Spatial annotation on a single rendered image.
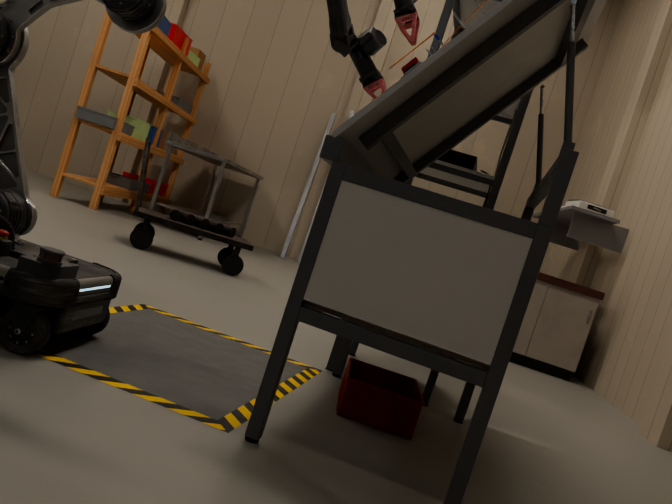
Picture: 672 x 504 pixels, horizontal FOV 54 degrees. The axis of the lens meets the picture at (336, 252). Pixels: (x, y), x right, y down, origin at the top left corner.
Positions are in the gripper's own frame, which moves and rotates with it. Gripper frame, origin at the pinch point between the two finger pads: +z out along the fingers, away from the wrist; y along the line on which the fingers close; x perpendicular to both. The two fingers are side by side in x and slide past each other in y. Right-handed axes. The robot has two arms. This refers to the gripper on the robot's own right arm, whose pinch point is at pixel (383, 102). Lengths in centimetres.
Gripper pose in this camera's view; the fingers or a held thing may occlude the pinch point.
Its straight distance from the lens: 214.1
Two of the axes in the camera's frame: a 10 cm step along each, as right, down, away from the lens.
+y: 2.5, -0.1, 9.7
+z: 4.3, 9.0, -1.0
